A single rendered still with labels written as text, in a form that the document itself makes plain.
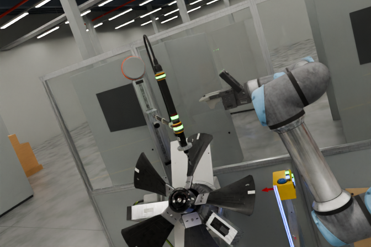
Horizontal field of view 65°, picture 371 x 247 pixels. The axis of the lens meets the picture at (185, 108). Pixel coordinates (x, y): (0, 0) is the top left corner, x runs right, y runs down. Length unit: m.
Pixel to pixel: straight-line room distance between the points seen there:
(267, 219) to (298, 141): 1.49
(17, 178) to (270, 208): 5.67
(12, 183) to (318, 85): 6.57
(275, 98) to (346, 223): 0.41
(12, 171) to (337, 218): 6.52
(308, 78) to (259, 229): 1.68
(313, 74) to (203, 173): 1.02
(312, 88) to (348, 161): 1.31
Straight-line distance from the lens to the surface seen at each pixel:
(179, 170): 1.80
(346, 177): 2.21
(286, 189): 1.65
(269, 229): 2.41
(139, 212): 1.75
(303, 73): 0.90
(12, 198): 7.03
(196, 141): 1.54
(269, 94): 0.89
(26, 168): 9.43
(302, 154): 0.94
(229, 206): 1.38
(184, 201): 1.44
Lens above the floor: 1.87
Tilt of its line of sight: 10 degrees down
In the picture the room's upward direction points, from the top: 18 degrees counter-clockwise
